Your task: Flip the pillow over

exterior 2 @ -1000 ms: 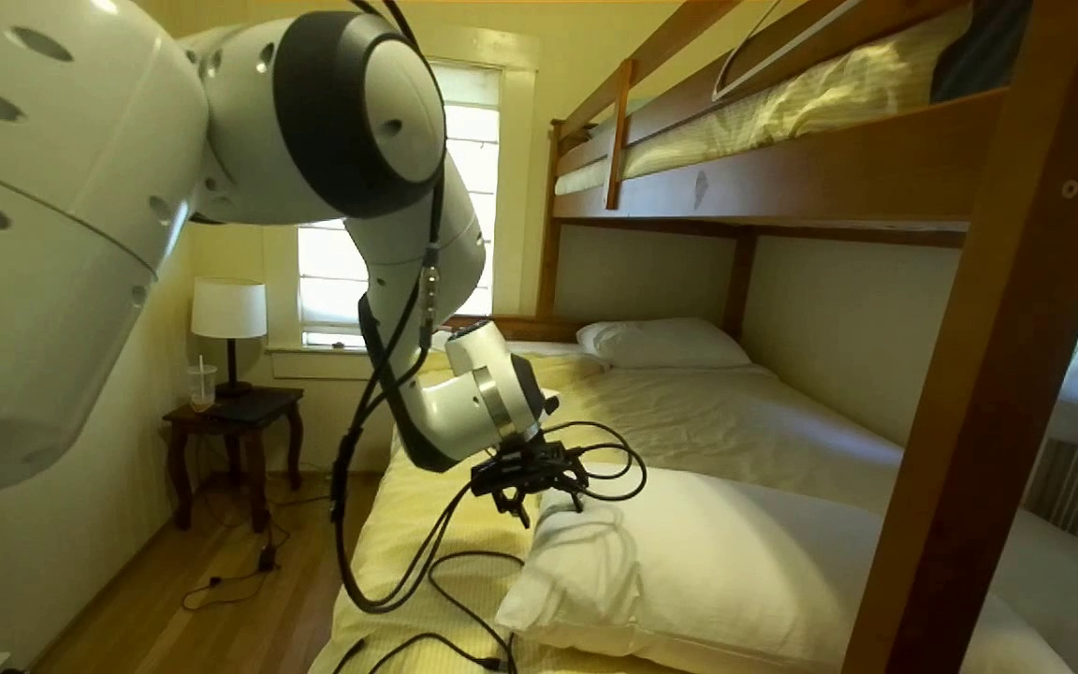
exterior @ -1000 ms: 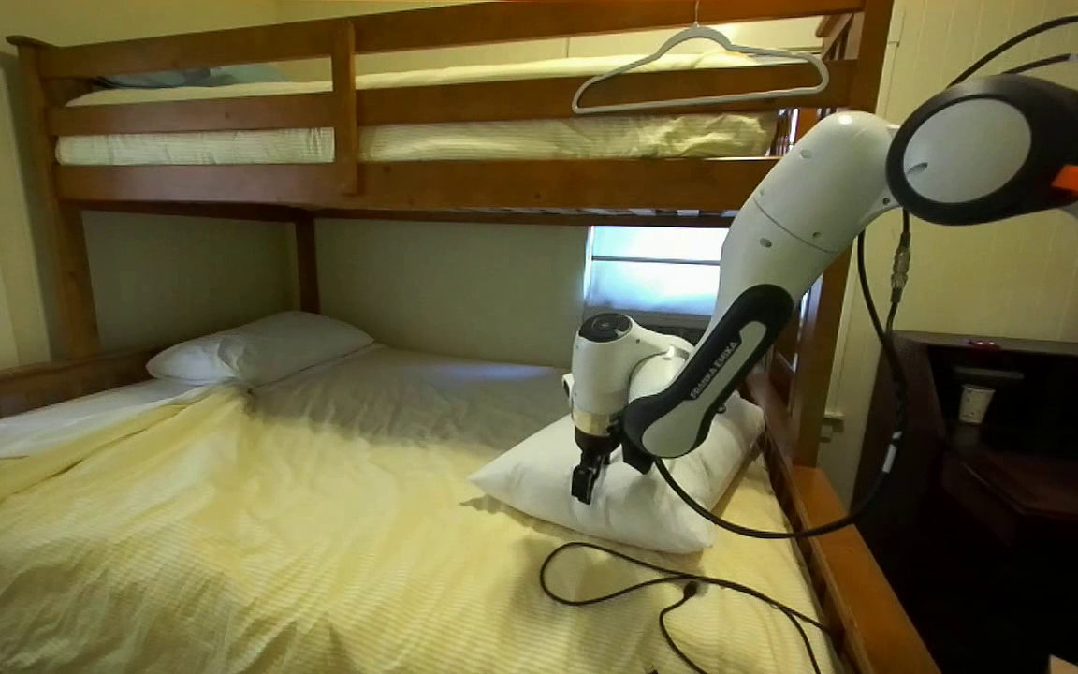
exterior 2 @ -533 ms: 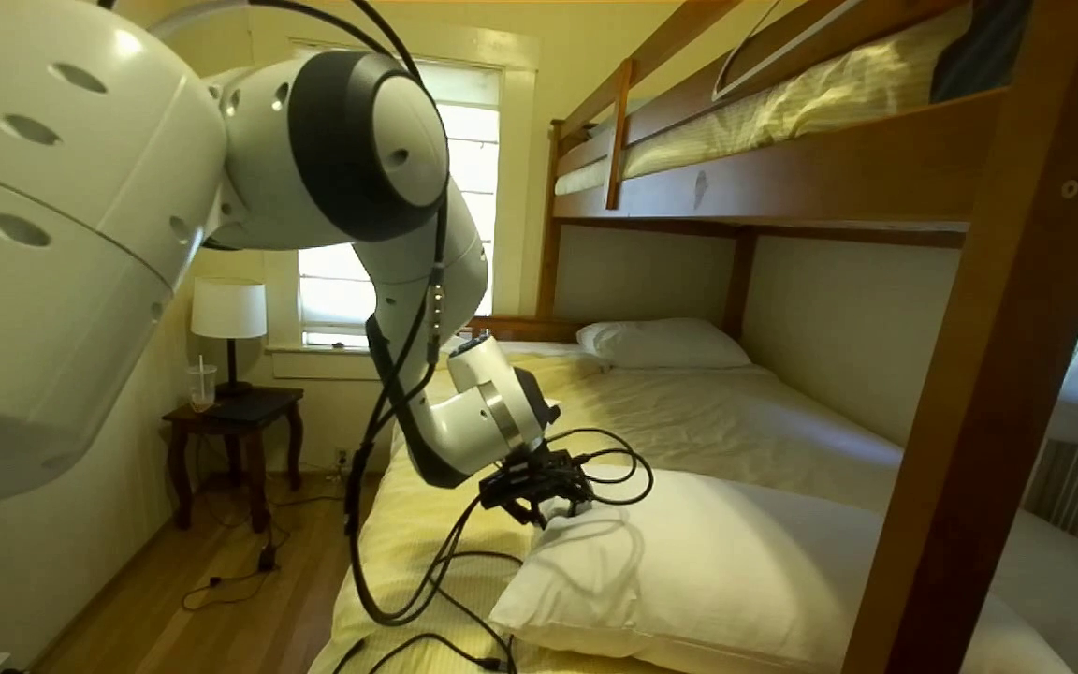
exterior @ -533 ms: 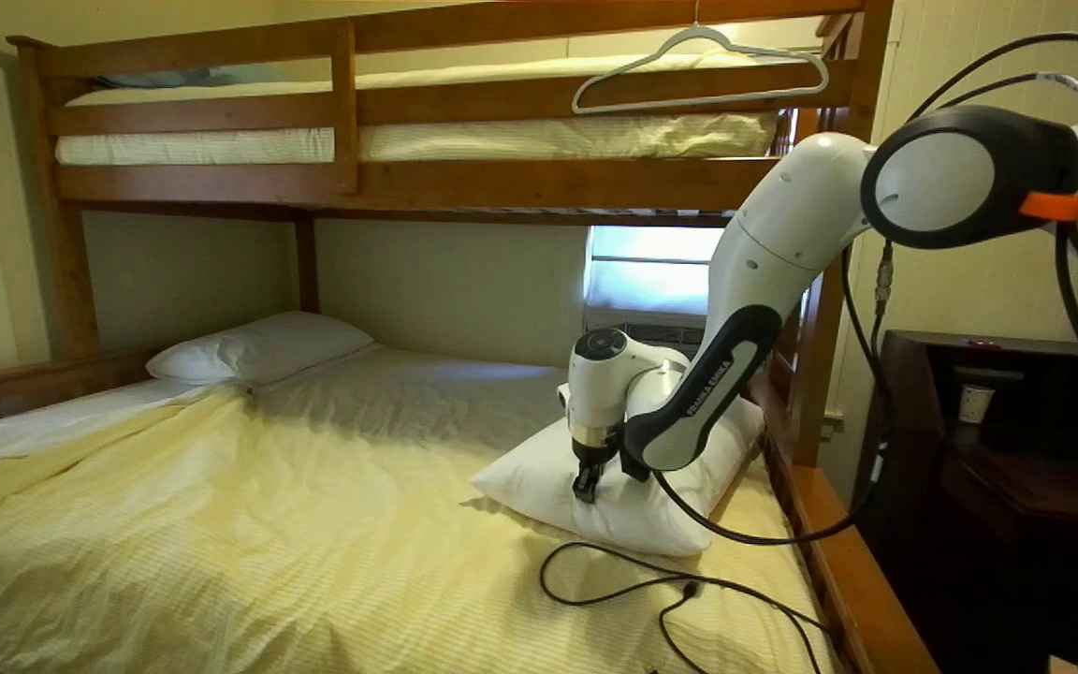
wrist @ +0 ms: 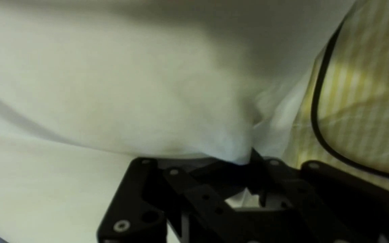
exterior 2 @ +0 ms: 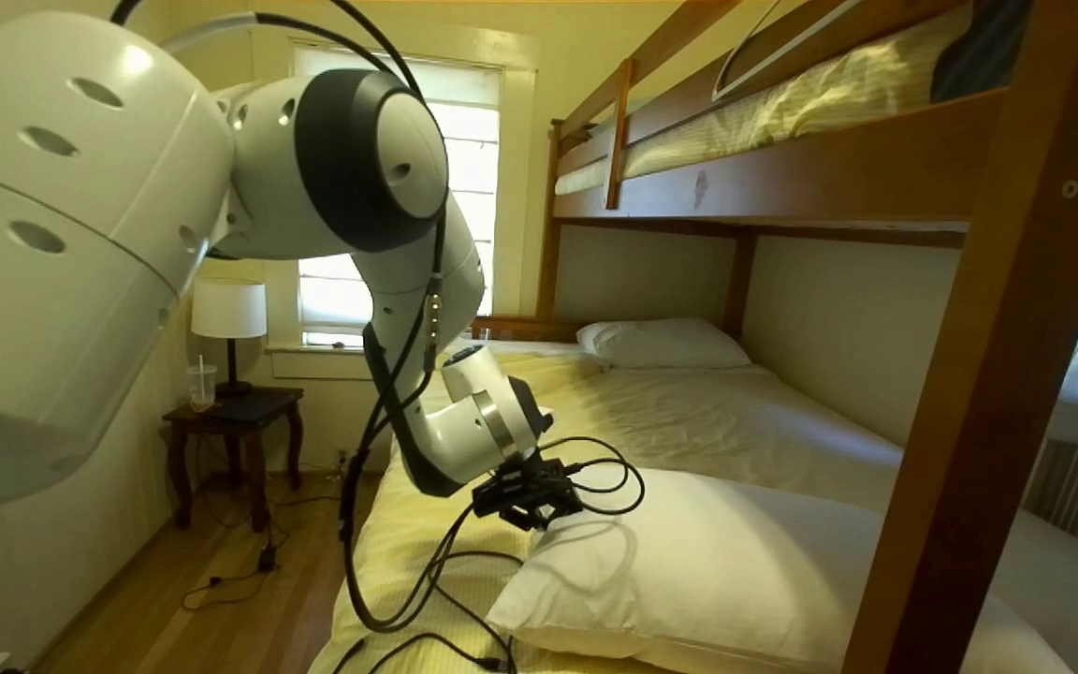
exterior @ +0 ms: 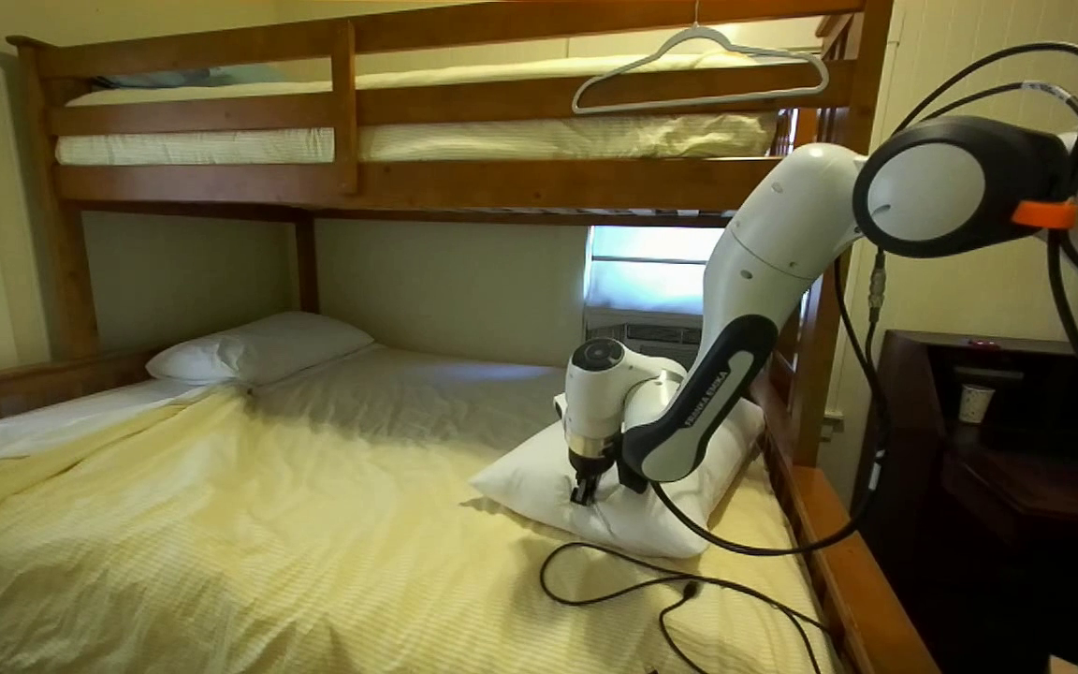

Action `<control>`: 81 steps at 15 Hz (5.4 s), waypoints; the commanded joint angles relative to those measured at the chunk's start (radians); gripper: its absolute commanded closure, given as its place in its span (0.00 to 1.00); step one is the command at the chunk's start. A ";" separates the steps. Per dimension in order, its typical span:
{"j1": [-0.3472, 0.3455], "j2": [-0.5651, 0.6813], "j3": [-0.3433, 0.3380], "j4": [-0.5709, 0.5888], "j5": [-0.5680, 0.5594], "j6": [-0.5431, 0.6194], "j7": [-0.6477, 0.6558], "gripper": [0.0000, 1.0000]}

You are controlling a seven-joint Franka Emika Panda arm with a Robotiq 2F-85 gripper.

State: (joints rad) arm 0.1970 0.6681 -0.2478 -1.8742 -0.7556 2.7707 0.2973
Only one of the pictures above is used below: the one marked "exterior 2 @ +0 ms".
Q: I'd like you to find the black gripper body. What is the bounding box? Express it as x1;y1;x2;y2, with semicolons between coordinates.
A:
467;444;568;517

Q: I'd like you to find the large white pillow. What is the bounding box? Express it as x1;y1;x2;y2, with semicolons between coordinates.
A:
484;465;1078;674

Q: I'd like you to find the small white pillow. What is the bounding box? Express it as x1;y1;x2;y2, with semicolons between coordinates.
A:
572;313;757;373

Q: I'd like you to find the pale yellow bed blanket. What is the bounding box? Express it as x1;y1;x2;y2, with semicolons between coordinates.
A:
307;346;741;674

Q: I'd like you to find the dark wooden nightstand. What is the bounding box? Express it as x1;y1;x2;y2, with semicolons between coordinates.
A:
159;381;307;537

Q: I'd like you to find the window with white blinds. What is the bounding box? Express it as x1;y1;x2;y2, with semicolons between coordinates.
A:
292;48;510;353

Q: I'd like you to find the white shade table lamp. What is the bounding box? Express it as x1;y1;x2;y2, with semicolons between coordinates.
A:
189;276;275;404

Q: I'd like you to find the clear plastic cup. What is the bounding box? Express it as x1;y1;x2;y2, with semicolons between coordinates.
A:
184;353;220;410

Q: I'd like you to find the bunk mattress with cream bedding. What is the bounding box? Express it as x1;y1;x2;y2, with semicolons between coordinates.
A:
555;2;982;199

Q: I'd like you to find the dark blue bedding bundle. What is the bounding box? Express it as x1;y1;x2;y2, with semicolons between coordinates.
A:
928;0;1038;105

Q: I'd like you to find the black cable on mattress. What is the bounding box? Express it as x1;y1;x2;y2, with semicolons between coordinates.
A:
330;584;519;674

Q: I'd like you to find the thin dark lamp cord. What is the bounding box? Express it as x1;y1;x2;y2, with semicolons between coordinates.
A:
177;469;354;612

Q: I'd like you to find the wooden bunk bed frame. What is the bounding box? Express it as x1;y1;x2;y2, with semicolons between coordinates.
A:
467;0;1078;674

